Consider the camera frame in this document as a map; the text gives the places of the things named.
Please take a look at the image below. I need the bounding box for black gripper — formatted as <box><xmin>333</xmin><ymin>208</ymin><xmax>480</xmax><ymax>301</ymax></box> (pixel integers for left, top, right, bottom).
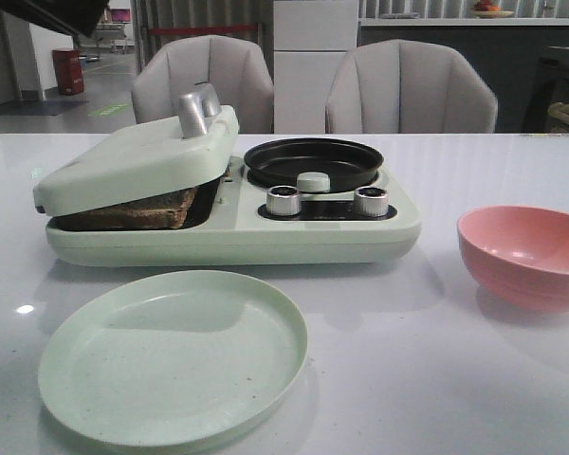
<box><xmin>0</xmin><ymin>0</ymin><xmax>109</xmax><ymax>37</ymax></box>

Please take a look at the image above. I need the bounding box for mint green sandwich maker lid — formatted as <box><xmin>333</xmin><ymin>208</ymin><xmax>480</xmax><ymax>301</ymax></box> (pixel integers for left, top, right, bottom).
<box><xmin>33</xmin><ymin>105</ymin><xmax>239</xmax><ymax>217</ymax></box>

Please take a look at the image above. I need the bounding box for white bread slice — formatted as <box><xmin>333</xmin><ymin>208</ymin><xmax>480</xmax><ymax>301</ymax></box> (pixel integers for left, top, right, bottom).
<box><xmin>53</xmin><ymin>188</ymin><xmax>197</xmax><ymax>231</ymax></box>

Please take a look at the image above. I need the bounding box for pink plastic bowl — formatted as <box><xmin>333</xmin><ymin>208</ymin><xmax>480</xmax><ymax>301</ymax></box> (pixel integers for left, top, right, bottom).
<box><xmin>457</xmin><ymin>206</ymin><xmax>569</xmax><ymax>312</ymax></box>

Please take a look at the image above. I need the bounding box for mint green breakfast maker base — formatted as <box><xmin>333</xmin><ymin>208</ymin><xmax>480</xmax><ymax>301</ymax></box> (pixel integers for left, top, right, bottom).
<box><xmin>46</xmin><ymin>156</ymin><xmax>421</xmax><ymax>266</ymax></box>

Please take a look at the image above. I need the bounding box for red bin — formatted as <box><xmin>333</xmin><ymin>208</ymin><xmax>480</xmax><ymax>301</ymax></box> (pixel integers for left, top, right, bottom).
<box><xmin>52</xmin><ymin>48</ymin><xmax>84</xmax><ymax>96</ymax></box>

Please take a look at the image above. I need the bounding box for left grey upholstered chair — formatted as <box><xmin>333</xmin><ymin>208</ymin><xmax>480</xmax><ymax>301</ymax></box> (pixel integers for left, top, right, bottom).
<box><xmin>132</xmin><ymin>35</ymin><xmax>274</xmax><ymax>134</ymax></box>

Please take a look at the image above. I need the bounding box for grey upholstered chair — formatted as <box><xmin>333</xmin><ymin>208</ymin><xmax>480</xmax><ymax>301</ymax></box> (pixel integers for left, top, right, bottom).
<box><xmin>325</xmin><ymin>39</ymin><xmax>498</xmax><ymax>134</ymax></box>
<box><xmin>132</xmin><ymin>35</ymin><xmax>274</xmax><ymax>134</ymax></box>

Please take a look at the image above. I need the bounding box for white cabinet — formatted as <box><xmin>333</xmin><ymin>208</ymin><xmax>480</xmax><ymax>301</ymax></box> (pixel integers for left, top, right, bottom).
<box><xmin>273</xmin><ymin>1</ymin><xmax>358</xmax><ymax>134</ymax></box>

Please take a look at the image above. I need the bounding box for left silver control knob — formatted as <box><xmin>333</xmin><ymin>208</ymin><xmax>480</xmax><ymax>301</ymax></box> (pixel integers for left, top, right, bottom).
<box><xmin>266</xmin><ymin>185</ymin><xmax>302</xmax><ymax>217</ymax></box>

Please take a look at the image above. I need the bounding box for silver control knob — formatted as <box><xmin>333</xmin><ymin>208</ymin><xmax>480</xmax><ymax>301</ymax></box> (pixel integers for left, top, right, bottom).
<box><xmin>353</xmin><ymin>186</ymin><xmax>389</xmax><ymax>218</ymax></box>
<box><xmin>266</xmin><ymin>185</ymin><xmax>302</xmax><ymax>217</ymax></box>

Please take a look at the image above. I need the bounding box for black round frying pan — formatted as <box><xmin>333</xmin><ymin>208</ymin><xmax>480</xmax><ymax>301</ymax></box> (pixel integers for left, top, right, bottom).
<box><xmin>244</xmin><ymin>137</ymin><xmax>384</xmax><ymax>192</ymax></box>

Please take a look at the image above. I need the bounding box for right grey upholstered chair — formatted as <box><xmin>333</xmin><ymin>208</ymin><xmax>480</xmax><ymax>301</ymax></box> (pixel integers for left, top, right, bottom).
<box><xmin>325</xmin><ymin>39</ymin><xmax>498</xmax><ymax>134</ymax></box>

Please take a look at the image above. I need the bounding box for right silver control knob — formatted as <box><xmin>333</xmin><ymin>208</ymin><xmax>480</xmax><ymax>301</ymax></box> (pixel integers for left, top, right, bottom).
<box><xmin>353</xmin><ymin>186</ymin><xmax>389</xmax><ymax>218</ymax></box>

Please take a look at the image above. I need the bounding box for mint green round plate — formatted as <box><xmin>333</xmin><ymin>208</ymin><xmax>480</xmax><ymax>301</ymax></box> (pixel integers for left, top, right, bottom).
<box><xmin>38</xmin><ymin>270</ymin><xmax>308</xmax><ymax>452</ymax></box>

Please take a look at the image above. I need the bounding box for fruit plate on counter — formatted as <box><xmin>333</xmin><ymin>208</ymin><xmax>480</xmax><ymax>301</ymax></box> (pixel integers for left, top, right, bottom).
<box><xmin>469</xmin><ymin>0</ymin><xmax>514</xmax><ymax>19</ymax></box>

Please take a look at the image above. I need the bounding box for grey counter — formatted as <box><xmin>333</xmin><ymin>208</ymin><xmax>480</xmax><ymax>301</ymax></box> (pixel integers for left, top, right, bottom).
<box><xmin>358</xmin><ymin>19</ymin><xmax>569</xmax><ymax>133</ymax></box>

